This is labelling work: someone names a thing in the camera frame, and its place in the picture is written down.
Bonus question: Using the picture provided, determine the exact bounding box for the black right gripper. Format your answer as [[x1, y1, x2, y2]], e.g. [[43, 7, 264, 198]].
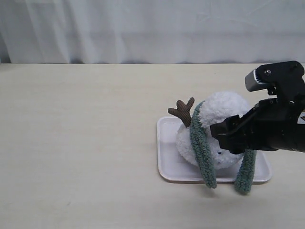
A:
[[210, 99, 305, 155]]

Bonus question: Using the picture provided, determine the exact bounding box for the white plush snowman toy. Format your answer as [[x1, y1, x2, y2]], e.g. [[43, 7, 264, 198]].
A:
[[168, 91, 250, 170]]

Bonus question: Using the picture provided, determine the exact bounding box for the green knitted scarf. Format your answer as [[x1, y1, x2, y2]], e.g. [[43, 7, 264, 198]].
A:
[[190, 105, 256, 195]]

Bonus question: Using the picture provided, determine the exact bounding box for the white square tray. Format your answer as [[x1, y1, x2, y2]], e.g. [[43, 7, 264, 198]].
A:
[[157, 116, 273, 184]]

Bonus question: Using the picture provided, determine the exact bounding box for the white curtain backdrop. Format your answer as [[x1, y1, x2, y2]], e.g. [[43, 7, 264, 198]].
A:
[[0, 0, 305, 64]]

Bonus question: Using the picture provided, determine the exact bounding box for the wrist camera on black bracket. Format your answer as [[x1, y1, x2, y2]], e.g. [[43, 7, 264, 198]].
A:
[[244, 60, 305, 103]]

